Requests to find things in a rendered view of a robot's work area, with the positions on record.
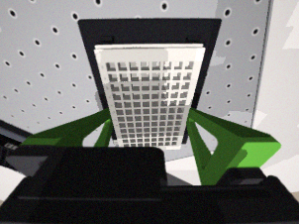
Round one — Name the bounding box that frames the white well plate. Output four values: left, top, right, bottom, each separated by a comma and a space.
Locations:
94, 44, 205, 150

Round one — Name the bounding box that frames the black well plate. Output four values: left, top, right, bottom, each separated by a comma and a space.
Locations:
0, 134, 22, 171

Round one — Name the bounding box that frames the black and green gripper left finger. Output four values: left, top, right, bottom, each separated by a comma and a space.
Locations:
20, 108, 113, 147

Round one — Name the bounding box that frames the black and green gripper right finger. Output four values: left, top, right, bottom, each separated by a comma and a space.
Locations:
186, 107, 281, 185

